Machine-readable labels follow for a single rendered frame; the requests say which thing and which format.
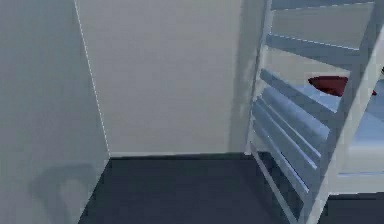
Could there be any white slatted bed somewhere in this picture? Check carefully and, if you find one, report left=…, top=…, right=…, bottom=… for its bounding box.
left=244, top=0, right=384, bottom=224

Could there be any dark red pillow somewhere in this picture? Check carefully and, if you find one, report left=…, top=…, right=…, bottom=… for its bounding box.
left=307, top=75, right=378, bottom=98

